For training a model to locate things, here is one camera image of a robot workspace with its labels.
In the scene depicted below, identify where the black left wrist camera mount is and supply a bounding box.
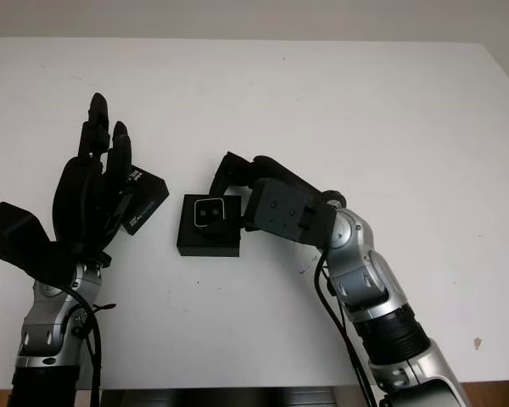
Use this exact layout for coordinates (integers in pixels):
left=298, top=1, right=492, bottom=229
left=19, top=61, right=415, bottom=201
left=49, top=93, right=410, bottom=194
left=0, top=202, right=77, bottom=285

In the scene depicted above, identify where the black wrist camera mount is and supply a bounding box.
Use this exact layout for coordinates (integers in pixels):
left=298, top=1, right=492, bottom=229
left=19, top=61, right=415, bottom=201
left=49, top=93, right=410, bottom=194
left=0, top=202, right=77, bottom=285
left=241, top=177, right=338, bottom=249

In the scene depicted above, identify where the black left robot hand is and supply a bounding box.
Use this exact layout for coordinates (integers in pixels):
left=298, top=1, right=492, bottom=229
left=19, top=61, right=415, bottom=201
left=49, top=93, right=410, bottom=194
left=52, top=92, right=132, bottom=260

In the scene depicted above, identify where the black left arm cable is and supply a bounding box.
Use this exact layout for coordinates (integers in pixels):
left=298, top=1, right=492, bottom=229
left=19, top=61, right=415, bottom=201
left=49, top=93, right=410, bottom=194
left=65, top=287, right=118, bottom=407

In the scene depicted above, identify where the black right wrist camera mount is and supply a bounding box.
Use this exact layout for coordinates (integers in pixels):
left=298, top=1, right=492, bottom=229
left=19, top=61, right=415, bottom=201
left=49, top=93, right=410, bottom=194
left=241, top=177, right=338, bottom=249

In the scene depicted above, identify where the black printed box lid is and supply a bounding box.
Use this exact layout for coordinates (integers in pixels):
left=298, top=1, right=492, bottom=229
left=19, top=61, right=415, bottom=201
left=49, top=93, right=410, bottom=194
left=120, top=164, right=171, bottom=237

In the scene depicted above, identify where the black box base with insert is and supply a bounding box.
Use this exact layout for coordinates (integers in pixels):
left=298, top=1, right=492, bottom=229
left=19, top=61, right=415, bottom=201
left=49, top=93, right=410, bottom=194
left=176, top=193, right=242, bottom=259

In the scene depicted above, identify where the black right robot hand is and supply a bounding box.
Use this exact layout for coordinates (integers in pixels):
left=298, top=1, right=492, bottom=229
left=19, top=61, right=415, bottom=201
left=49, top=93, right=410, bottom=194
left=210, top=151, right=324, bottom=199

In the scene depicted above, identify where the small silver depth camera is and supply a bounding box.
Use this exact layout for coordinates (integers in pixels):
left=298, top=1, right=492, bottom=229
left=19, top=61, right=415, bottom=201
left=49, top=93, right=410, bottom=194
left=193, top=198, right=226, bottom=230

